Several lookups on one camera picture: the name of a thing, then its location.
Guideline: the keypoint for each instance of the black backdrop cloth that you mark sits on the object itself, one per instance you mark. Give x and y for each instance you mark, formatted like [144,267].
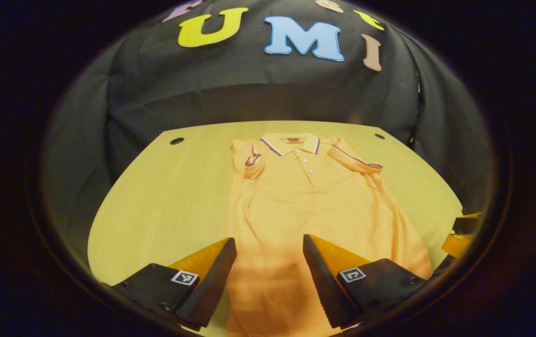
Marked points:
[258,93]

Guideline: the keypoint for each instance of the orange polo T-shirt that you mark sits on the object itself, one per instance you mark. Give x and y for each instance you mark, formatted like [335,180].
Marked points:
[296,210]

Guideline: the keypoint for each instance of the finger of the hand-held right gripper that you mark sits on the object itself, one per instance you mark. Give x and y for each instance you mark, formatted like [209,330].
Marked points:
[457,244]
[466,225]

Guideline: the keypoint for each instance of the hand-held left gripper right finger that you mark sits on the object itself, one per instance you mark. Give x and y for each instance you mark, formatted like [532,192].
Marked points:
[326,285]

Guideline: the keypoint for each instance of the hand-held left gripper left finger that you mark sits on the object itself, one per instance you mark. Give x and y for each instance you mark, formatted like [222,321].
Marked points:
[209,290]

